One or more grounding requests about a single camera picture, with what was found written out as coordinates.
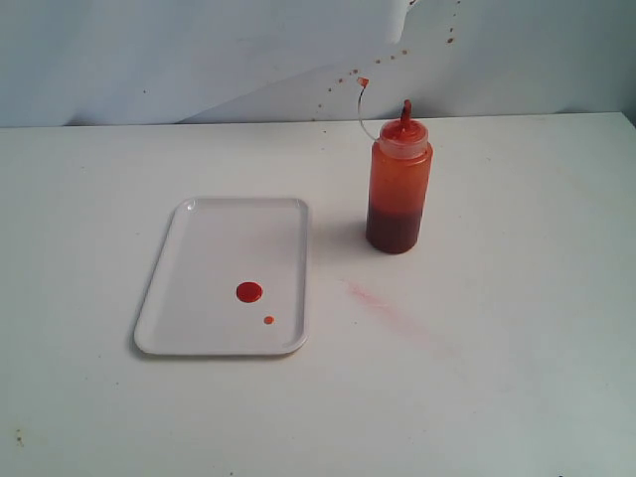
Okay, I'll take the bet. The red sauce blob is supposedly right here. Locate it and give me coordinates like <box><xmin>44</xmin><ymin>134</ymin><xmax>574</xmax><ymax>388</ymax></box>
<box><xmin>236</xmin><ymin>281</ymin><xmax>263</xmax><ymax>303</ymax></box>

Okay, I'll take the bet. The red sauce squeeze bottle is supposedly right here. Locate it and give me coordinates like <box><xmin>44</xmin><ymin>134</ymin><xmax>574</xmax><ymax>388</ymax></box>
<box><xmin>366</xmin><ymin>99</ymin><xmax>433</xmax><ymax>254</ymax></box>

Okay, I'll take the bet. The white rectangular plastic tray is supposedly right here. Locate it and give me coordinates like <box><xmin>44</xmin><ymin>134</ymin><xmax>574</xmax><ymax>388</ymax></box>
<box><xmin>133</xmin><ymin>197</ymin><xmax>310</xmax><ymax>357</ymax></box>

